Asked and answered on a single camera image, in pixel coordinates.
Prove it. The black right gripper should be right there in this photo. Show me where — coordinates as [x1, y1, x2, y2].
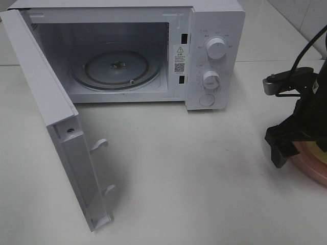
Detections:
[265, 73, 326, 168]

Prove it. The pink round plate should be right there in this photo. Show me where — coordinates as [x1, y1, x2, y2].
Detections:
[290, 141, 326, 186]

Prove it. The round white door button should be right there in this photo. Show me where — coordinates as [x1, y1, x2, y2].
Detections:
[199, 94, 215, 107]

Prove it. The white microwave door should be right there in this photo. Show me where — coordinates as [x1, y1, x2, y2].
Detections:
[1, 10, 115, 231]

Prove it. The toast sandwich with cheese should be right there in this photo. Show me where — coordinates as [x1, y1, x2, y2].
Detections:
[307, 142, 327, 164]

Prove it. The lower white timer knob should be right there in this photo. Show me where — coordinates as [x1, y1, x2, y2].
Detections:
[203, 71, 220, 90]

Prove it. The upper white power knob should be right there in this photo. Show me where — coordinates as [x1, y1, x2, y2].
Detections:
[206, 37, 227, 60]

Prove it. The white microwave oven body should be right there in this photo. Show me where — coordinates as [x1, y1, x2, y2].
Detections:
[7, 1, 245, 110]

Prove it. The white warning label sticker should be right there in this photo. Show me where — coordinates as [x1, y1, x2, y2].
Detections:
[173, 45, 187, 74]

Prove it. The glass microwave turntable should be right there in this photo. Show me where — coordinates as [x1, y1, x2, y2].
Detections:
[71, 44, 166, 91]

